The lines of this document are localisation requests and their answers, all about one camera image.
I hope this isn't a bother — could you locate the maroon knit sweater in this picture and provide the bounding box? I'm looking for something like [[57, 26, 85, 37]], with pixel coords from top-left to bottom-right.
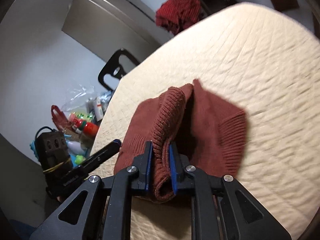
[[114, 80, 247, 203]]

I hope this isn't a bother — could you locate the white bottle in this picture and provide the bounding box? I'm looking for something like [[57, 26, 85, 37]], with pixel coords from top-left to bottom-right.
[[66, 140, 88, 156]]

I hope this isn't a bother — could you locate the grey cabinet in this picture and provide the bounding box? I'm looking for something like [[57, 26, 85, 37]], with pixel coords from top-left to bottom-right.
[[62, 0, 173, 62]]

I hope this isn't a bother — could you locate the clear plastic bag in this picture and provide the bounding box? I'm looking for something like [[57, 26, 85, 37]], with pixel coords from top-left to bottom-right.
[[61, 84, 98, 112]]

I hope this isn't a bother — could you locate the black chair behind table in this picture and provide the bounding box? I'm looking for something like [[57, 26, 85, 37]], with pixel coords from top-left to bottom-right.
[[98, 48, 140, 91]]

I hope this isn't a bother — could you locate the red gift bag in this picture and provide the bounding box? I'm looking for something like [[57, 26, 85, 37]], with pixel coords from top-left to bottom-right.
[[51, 105, 70, 132]]

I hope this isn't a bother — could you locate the red reindeer thermos bottle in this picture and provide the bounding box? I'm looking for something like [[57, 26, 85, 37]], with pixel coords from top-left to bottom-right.
[[76, 119, 99, 138]]

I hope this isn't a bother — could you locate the red plaid shirt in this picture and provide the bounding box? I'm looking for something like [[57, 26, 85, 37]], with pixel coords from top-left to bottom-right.
[[155, 0, 204, 35]]

